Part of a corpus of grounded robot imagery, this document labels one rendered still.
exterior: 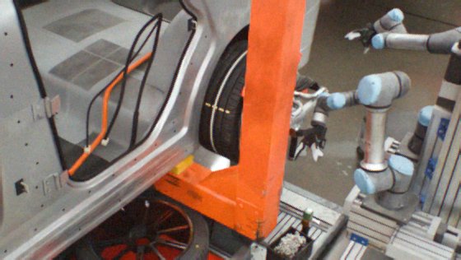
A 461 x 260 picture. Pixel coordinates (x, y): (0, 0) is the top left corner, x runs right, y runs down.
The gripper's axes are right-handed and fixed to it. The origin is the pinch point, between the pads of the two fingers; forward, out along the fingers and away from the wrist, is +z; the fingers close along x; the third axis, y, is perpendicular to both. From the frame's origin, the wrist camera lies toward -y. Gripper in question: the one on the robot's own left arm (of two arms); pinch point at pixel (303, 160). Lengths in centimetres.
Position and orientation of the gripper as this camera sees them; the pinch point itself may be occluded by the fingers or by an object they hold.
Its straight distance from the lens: 295.0
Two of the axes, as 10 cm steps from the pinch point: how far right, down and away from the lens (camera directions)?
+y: 7.6, 3.8, 5.3
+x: -5.8, 0.1, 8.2
